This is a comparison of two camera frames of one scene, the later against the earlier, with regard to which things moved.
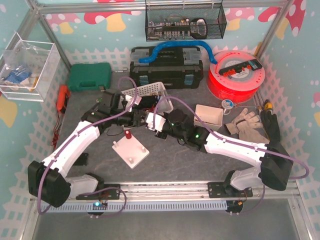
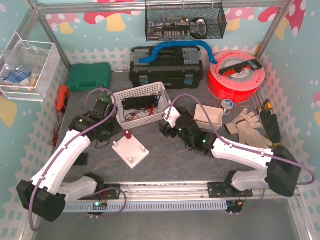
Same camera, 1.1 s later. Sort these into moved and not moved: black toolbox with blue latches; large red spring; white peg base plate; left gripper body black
Moved: left gripper body black
Not moved: white peg base plate; large red spring; black toolbox with blue latches
